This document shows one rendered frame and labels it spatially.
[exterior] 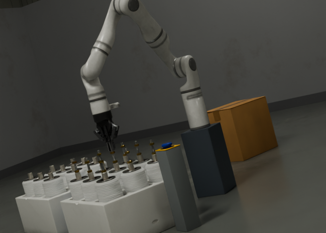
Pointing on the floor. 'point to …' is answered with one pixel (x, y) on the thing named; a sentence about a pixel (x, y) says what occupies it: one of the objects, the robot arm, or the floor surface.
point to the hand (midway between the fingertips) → (110, 146)
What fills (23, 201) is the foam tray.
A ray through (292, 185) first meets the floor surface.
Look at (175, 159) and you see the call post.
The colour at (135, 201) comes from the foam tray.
